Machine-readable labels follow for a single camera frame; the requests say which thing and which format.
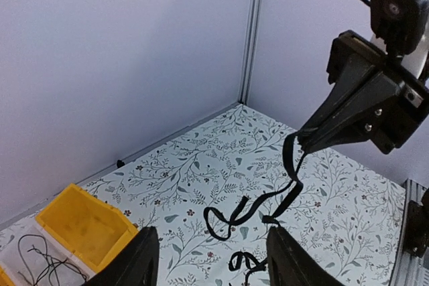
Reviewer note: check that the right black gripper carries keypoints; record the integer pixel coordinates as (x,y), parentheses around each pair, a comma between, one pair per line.
(372,99)

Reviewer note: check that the front aluminium rail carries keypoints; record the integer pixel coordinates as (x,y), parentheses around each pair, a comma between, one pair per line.
(411,261)

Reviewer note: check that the right yellow plastic bin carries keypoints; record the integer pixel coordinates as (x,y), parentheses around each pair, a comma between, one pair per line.
(92,230)

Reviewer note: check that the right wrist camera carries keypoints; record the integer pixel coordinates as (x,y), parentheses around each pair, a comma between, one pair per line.
(400,28)

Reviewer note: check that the white translucent plastic bin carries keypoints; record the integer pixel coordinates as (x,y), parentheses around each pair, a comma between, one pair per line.
(33,257)

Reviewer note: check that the right aluminium frame post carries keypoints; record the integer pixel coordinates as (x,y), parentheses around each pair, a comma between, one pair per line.
(249,51)

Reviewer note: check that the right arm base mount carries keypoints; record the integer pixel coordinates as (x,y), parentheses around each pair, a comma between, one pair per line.
(416,235)

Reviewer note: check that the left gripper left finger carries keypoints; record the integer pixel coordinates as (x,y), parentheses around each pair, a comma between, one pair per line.
(136,264)

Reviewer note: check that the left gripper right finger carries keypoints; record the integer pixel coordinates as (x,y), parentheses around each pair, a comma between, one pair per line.
(290,265)

